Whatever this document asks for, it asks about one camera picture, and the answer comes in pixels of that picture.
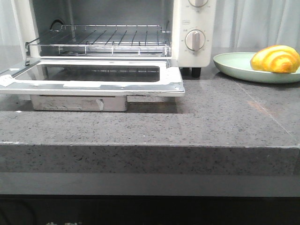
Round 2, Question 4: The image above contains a white Toshiba toaster oven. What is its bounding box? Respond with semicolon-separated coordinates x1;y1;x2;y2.
11;0;216;77

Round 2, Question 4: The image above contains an upper white oven knob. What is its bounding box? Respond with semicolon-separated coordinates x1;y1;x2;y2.
188;0;208;8

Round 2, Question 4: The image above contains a white oven knob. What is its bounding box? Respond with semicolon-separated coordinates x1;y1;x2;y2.
185;30;205;51
188;0;208;8

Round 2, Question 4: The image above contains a glass oven door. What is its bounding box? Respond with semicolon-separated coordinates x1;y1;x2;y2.
0;58;185;112

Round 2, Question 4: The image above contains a yellow striped croissant bread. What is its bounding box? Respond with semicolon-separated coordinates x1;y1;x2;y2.
250;45;300;73

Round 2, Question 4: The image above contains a pale green plate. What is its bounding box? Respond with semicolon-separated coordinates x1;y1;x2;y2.
213;52;300;84

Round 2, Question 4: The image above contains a metal wire oven rack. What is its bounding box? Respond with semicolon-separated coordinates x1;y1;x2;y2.
25;24;171;57

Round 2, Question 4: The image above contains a lower white oven knob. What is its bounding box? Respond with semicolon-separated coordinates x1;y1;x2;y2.
185;30;205;51

